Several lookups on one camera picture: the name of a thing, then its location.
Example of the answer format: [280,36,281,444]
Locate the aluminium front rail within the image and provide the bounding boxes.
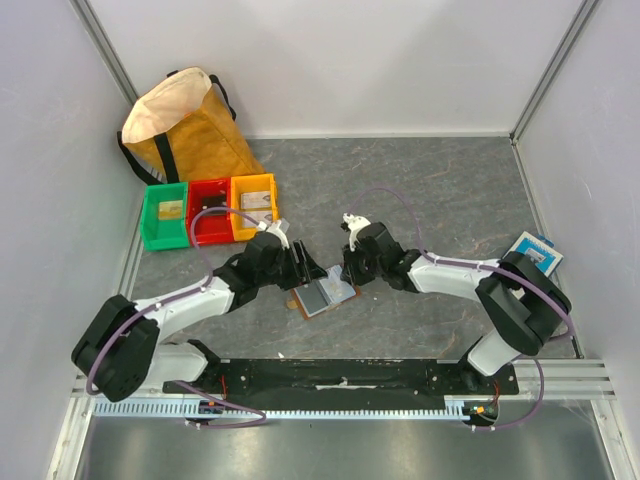
[69,356,619,400]

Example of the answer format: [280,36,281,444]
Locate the gold card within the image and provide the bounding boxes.
[157,200,183,221]

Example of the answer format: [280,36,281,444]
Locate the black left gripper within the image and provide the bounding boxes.
[257,239,327,291]

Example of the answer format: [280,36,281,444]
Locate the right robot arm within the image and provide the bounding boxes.
[342,213,572,394]

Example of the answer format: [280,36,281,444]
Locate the blue razor box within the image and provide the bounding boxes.
[508,231,564,277]

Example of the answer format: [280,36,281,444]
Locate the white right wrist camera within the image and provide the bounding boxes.
[340,213,371,252]

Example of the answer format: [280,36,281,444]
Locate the black VIP card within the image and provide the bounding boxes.
[201,195,227,210]

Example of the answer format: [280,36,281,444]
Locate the silver VIP card in bin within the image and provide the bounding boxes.
[240,191,272,210]

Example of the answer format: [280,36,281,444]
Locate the white VIP card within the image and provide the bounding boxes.
[242,210,274,228]

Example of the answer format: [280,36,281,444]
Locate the aluminium corner post left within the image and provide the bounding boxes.
[70,0,138,105]

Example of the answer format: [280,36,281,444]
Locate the brown leather card holder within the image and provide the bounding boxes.
[286,265,360,320]

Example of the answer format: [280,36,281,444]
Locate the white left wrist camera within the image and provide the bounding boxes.
[257,218,290,249]

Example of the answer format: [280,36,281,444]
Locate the blue slotted cable duct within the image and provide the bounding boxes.
[93,397,469,421]

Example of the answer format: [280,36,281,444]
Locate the aluminium corner post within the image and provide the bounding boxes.
[70,0,138,105]
[509,0,601,146]

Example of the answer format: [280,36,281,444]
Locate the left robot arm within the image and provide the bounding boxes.
[71,232,327,402]

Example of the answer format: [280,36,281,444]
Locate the aluminium corner post right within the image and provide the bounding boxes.
[509,0,601,146]

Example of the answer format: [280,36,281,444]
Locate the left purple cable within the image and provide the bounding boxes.
[85,206,274,431]

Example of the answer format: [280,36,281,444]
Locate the yellow plastic bin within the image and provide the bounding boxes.
[231,173,280,242]

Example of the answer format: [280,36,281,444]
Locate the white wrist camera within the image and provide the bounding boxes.
[340,213,371,252]
[257,218,290,249]

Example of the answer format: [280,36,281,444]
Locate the green plastic bin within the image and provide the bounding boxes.
[139,183,190,251]

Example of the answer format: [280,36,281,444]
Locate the tan paper tote bag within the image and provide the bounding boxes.
[117,67,265,185]

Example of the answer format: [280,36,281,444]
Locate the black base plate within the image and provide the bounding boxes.
[162,357,520,401]

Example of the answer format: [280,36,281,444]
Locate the grey striped card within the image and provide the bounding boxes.
[294,283,329,317]

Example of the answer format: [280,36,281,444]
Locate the purple cable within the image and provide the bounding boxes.
[349,187,574,432]
[85,206,274,431]

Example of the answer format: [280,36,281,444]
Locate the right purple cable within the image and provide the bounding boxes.
[349,187,574,432]

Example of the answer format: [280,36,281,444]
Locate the red plastic bin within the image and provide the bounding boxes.
[186,178,234,246]

